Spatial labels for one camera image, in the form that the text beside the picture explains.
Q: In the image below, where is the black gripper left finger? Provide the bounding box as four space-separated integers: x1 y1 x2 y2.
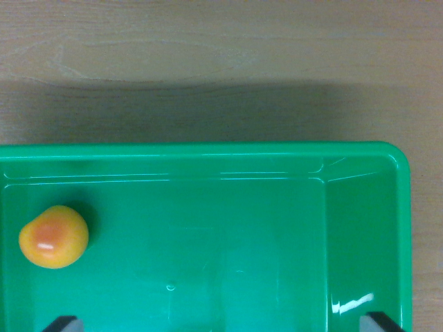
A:
42 315 84 332

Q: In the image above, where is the yellow orange toy peach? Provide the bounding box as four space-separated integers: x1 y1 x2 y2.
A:
18 205 90 270

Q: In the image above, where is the green plastic bin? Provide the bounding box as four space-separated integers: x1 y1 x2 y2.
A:
0 140 413 332

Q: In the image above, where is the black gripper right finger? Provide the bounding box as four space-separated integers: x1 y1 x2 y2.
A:
359 311 406 332

